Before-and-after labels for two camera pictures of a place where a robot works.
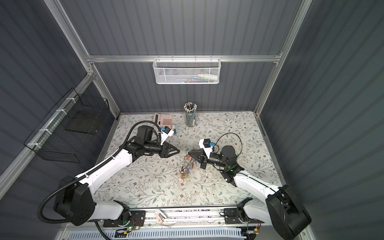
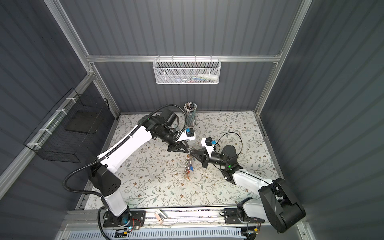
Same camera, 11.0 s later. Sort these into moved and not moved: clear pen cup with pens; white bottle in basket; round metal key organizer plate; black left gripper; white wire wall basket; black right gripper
Moved: black left gripper; round metal key organizer plate
Not moved: clear pen cup with pens; white wire wall basket; black right gripper; white bottle in basket
